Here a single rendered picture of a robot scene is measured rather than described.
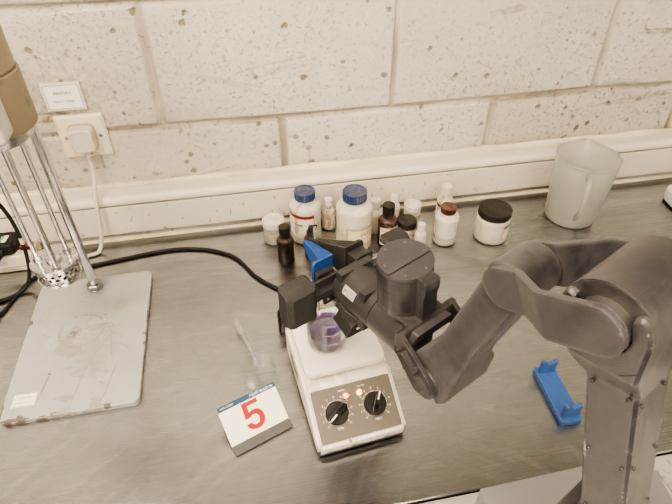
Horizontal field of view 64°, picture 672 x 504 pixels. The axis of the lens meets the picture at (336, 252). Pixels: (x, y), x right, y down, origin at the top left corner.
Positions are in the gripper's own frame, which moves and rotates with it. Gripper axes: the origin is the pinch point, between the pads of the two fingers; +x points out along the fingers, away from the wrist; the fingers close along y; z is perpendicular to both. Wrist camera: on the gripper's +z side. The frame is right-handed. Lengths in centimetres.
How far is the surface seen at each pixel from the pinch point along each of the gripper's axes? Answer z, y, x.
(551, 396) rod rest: 24.9, 24.9, -23.9
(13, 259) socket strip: 22, -32, 56
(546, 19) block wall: -12, 67, 19
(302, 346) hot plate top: 17.0, -3.0, 1.4
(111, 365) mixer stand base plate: 24.6, -26.0, 22.4
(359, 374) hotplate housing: 19.0, 1.5, -6.4
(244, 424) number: 24.0, -14.6, -0.2
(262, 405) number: 23.2, -11.2, 0.4
